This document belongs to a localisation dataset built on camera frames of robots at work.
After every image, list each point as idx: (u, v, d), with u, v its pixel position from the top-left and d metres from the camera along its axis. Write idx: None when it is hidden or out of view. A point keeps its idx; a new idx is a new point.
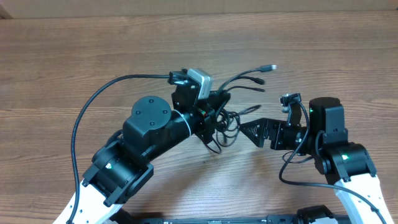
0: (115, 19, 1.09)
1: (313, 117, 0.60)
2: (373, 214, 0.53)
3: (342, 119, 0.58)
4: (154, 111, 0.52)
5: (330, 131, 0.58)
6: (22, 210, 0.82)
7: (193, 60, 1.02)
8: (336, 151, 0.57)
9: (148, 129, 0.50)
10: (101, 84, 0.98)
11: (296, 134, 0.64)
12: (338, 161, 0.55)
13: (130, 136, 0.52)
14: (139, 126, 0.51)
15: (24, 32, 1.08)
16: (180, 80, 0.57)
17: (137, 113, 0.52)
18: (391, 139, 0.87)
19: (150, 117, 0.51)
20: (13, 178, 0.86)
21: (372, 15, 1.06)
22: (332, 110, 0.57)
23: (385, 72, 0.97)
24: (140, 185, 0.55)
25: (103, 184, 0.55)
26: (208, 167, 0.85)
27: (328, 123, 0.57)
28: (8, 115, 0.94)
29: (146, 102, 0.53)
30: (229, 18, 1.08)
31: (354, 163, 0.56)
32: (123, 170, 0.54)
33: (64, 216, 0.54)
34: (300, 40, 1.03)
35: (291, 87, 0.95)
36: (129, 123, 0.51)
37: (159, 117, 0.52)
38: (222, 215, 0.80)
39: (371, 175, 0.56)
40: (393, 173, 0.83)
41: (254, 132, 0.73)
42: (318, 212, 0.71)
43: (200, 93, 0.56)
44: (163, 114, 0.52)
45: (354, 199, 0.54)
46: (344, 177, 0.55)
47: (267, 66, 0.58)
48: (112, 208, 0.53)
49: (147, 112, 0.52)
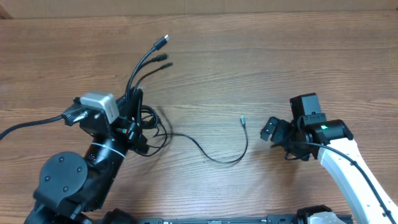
0: (115, 19, 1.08)
1: (295, 109, 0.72)
2: (354, 168, 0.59)
3: (319, 106, 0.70)
4: (66, 172, 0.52)
5: (309, 114, 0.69)
6: (23, 209, 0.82)
7: (193, 59, 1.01)
8: (317, 125, 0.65)
9: (63, 196, 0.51)
10: (102, 84, 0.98)
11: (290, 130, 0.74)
12: (318, 130, 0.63)
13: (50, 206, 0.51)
14: (53, 195, 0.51)
15: (24, 32, 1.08)
16: (79, 115, 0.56)
17: (47, 179, 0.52)
18: (392, 139, 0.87)
19: (64, 183, 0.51)
20: (13, 178, 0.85)
21: (372, 15, 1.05)
22: (306, 97, 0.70)
23: (385, 72, 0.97)
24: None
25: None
26: (208, 167, 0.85)
27: (305, 108, 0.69)
28: (9, 115, 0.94)
29: (55, 164, 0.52)
30: (229, 18, 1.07)
31: (332, 130, 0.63)
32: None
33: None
34: (301, 40, 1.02)
35: (291, 87, 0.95)
36: (41, 193, 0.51)
37: (73, 179, 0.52)
38: (222, 214, 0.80)
39: (348, 138, 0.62)
40: (393, 173, 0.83)
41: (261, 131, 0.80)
42: (316, 209, 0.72)
43: (108, 117, 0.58)
44: (76, 172, 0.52)
45: (335, 157, 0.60)
46: (324, 140, 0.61)
47: (160, 41, 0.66)
48: None
49: (58, 176, 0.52)
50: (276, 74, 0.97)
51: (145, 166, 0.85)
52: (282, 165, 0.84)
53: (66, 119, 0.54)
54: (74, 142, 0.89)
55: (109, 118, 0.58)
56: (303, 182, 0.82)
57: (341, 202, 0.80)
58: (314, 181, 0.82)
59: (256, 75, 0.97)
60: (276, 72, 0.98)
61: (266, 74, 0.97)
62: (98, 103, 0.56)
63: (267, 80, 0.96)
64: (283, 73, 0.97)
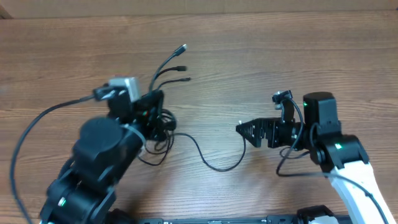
0: (115, 19, 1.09)
1: (308, 111, 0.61)
2: (368, 200, 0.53)
3: (336, 111, 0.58)
4: (104, 132, 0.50)
5: (324, 122, 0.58)
6: (23, 210, 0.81)
7: (193, 60, 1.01)
8: (331, 141, 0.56)
9: (99, 151, 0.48)
10: (102, 84, 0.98)
11: (292, 130, 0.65)
12: (331, 148, 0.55)
13: (83, 163, 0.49)
14: (89, 149, 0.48)
15: (24, 32, 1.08)
16: (107, 93, 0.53)
17: (84, 135, 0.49)
18: (392, 140, 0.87)
19: (101, 139, 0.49)
20: (14, 178, 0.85)
21: (372, 15, 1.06)
22: (324, 102, 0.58)
23: (385, 72, 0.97)
24: (102, 210, 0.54)
25: (64, 218, 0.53)
26: (208, 167, 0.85)
27: (321, 116, 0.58)
28: (9, 115, 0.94)
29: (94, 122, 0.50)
30: (229, 18, 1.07)
31: (347, 152, 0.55)
32: (78, 203, 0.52)
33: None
34: (301, 40, 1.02)
35: (291, 87, 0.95)
36: (78, 148, 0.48)
37: (111, 135, 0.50)
38: (222, 215, 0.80)
39: (364, 162, 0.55)
40: (393, 173, 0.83)
41: (250, 133, 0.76)
42: (318, 211, 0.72)
43: (131, 95, 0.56)
44: (115, 130, 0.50)
45: (349, 185, 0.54)
46: (337, 163, 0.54)
47: (180, 48, 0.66)
48: None
49: (96, 132, 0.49)
50: (276, 74, 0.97)
51: (145, 167, 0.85)
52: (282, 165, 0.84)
53: (97, 95, 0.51)
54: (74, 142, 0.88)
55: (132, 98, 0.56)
56: (303, 182, 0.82)
57: (341, 202, 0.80)
58: (314, 181, 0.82)
59: (256, 75, 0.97)
60: (276, 72, 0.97)
61: (266, 74, 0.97)
62: (124, 82, 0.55)
63: (267, 80, 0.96)
64: (283, 73, 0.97)
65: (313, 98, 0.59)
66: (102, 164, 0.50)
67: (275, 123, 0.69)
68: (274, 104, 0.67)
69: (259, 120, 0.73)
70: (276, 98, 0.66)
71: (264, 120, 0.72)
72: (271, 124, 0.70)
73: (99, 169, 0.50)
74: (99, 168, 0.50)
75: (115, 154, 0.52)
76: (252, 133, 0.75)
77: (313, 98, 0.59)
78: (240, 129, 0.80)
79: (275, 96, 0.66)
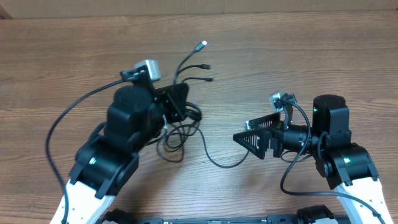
0: (115, 19, 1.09)
1: (318, 117, 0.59)
2: (375, 219, 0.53)
3: (347, 121, 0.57)
4: (135, 98, 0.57)
5: (334, 133, 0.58)
6: (22, 210, 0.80)
7: (194, 60, 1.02)
8: (338, 154, 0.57)
9: (132, 113, 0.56)
10: (102, 84, 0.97)
11: (299, 135, 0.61)
12: (338, 161, 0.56)
13: (115, 125, 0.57)
14: (124, 111, 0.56)
15: (25, 32, 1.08)
16: (130, 74, 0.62)
17: (119, 99, 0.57)
18: (392, 140, 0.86)
19: (133, 103, 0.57)
20: (13, 178, 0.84)
21: (372, 15, 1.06)
22: (336, 111, 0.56)
23: (384, 72, 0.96)
24: (127, 174, 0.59)
25: (92, 177, 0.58)
26: (208, 167, 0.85)
27: (333, 126, 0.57)
28: (8, 115, 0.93)
29: (127, 90, 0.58)
30: (229, 18, 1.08)
31: (356, 167, 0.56)
32: (106, 164, 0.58)
33: (56, 218, 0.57)
34: (300, 40, 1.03)
35: (291, 87, 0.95)
36: (113, 110, 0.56)
37: (141, 100, 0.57)
38: (222, 214, 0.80)
39: (373, 178, 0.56)
40: (393, 173, 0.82)
41: (254, 145, 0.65)
42: (318, 212, 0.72)
43: (150, 74, 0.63)
44: (145, 99, 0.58)
45: (356, 203, 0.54)
46: (346, 180, 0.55)
47: (199, 45, 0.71)
48: (104, 200, 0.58)
49: (128, 99, 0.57)
50: (276, 74, 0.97)
51: (145, 167, 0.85)
52: (282, 165, 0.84)
53: (123, 76, 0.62)
54: (74, 142, 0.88)
55: (151, 75, 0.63)
56: (303, 182, 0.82)
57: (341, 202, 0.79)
58: (315, 181, 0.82)
59: (256, 75, 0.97)
60: (276, 72, 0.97)
61: (266, 74, 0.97)
62: (143, 61, 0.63)
63: (267, 81, 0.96)
64: (283, 73, 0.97)
65: (325, 105, 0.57)
66: (131, 127, 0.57)
67: (280, 130, 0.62)
68: (277, 109, 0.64)
69: (264, 131, 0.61)
70: (279, 102, 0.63)
71: (268, 129, 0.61)
72: (277, 134, 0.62)
73: (129, 131, 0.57)
74: (129, 130, 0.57)
75: (142, 121, 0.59)
76: (257, 145, 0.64)
77: (324, 105, 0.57)
78: (239, 139, 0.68)
79: (278, 101, 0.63)
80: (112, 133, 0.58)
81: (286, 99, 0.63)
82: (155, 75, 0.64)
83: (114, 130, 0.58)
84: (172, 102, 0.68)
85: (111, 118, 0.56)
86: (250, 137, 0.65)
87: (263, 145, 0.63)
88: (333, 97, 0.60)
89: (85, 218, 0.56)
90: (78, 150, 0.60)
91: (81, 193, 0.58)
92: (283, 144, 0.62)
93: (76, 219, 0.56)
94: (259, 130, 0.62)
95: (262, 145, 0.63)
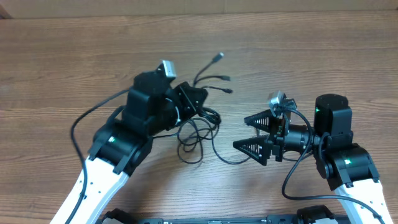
0: (115, 19, 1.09)
1: (319, 117, 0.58)
2: (376, 220, 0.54)
3: (350, 121, 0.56)
4: (154, 82, 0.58)
5: (336, 134, 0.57)
6: (23, 209, 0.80)
7: (194, 60, 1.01)
8: (339, 155, 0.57)
9: (151, 96, 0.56)
10: (102, 84, 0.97)
11: (300, 136, 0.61)
12: (339, 163, 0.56)
13: (134, 106, 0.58)
14: (142, 93, 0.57)
15: (24, 32, 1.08)
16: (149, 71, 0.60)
17: (138, 83, 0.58)
18: (392, 139, 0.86)
19: (152, 87, 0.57)
20: (13, 178, 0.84)
21: (372, 15, 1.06)
22: (339, 113, 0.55)
23: (385, 72, 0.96)
24: (142, 155, 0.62)
25: (110, 154, 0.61)
26: (208, 167, 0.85)
27: (334, 127, 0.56)
28: (8, 115, 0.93)
29: (147, 74, 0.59)
30: (230, 19, 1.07)
31: (356, 168, 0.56)
32: (124, 144, 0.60)
33: (74, 191, 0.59)
34: (300, 40, 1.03)
35: (291, 87, 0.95)
36: (133, 92, 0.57)
37: (159, 84, 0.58)
38: (222, 214, 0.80)
39: (374, 180, 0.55)
40: (393, 173, 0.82)
41: (257, 152, 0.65)
42: (318, 212, 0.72)
43: (166, 71, 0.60)
44: (163, 84, 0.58)
45: (357, 205, 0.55)
46: (347, 182, 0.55)
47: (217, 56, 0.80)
48: (122, 175, 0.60)
49: (147, 83, 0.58)
50: (276, 74, 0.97)
51: (145, 166, 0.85)
52: (282, 165, 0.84)
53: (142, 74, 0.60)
54: (74, 142, 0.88)
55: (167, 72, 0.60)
56: (303, 182, 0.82)
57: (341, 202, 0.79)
58: (314, 181, 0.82)
59: (256, 75, 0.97)
60: (276, 72, 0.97)
61: (266, 74, 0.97)
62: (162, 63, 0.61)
63: (267, 80, 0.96)
64: (283, 73, 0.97)
65: (328, 106, 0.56)
66: (149, 111, 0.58)
67: (282, 137, 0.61)
68: (274, 112, 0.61)
69: (266, 140, 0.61)
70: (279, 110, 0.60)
71: (269, 139, 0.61)
72: (278, 141, 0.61)
73: (146, 114, 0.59)
74: (147, 113, 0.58)
75: (159, 106, 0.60)
76: (259, 153, 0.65)
77: (327, 106, 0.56)
78: (240, 146, 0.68)
79: (277, 107, 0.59)
80: (130, 114, 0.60)
81: (285, 105, 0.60)
82: (171, 73, 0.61)
83: (133, 112, 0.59)
84: (186, 97, 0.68)
85: (130, 99, 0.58)
86: (251, 144, 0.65)
87: (266, 154, 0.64)
88: (336, 96, 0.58)
89: (102, 192, 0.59)
90: (97, 131, 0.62)
91: (99, 168, 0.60)
92: (285, 147, 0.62)
93: (94, 193, 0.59)
94: (261, 139, 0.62)
95: (264, 154, 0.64)
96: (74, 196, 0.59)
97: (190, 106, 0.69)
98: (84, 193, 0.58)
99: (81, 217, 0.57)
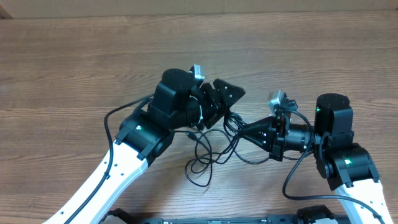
0: (115, 19, 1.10)
1: (320, 117, 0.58)
2: (376, 220, 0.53)
3: (351, 121, 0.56)
4: (181, 79, 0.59)
5: (336, 134, 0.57)
6: (22, 210, 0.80)
7: (193, 60, 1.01)
8: (339, 155, 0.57)
9: (178, 91, 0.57)
10: (102, 84, 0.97)
11: (300, 135, 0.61)
12: (340, 163, 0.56)
13: (160, 100, 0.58)
14: (170, 87, 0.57)
15: (25, 32, 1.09)
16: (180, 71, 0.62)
17: (167, 78, 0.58)
18: (392, 139, 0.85)
19: (180, 82, 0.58)
20: (13, 178, 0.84)
21: (372, 15, 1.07)
22: (340, 113, 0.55)
23: (384, 72, 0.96)
24: (164, 146, 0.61)
25: (135, 142, 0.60)
26: (208, 167, 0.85)
27: (336, 127, 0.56)
28: (8, 115, 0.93)
29: (175, 71, 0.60)
30: (229, 18, 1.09)
31: (357, 168, 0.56)
32: (149, 134, 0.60)
33: (98, 171, 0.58)
34: (300, 40, 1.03)
35: (291, 87, 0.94)
36: (161, 86, 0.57)
37: (186, 81, 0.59)
38: (222, 214, 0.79)
39: (374, 180, 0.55)
40: (393, 173, 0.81)
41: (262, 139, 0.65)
42: (318, 212, 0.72)
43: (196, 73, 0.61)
44: (190, 81, 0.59)
45: (357, 205, 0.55)
46: (347, 182, 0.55)
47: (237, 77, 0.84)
48: (145, 162, 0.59)
49: (175, 78, 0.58)
50: (276, 74, 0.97)
51: None
52: (281, 165, 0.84)
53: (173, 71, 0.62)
54: (74, 142, 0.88)
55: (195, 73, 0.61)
56: (303, 182, 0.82)
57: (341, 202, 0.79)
58: (315, 181, 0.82)
59: (256, 75, 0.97)
60: (276, 71, 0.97)
61: (266, 74, 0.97)
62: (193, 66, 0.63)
63: (267, 80, 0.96)
64: (283, 73, 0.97)
65: (329, 106, 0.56)
66: (175, 104, 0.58)
67: (282, 138, 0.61)
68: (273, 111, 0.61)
69: (270, 128, 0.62)
70: (280, 111, 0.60)
71: (273, 126, 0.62)
72: (279, 142, 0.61)
73: (171, 108, 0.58)
74: (173, 106, 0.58)
75: (184, 101, 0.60)
76: (263, 139, 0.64)
77: (328, 106, 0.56)
78: (245, 134, 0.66)
79: (278, 109, 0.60)
80: (156, 107, 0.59)
81: (285, 107, 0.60)
82: (200, 76, 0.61)
83: (158, 105, 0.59)
84: (210, 95, 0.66)
85: (157, 93, 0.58)
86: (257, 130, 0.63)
87: (271, 142, 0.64)
88: (337, 96, 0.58)
89: (125, 175, 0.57)
90: (123, 121, 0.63)
91: (125, 152, 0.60)
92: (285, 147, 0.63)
93: (117, 175, 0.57)
94: (264, 126, 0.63)
95: (269, 140, 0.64)
96: (97, 177, 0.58)
97: (213, 104, 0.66)
98: (107, 173, 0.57)
99: (101, 196, 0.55)
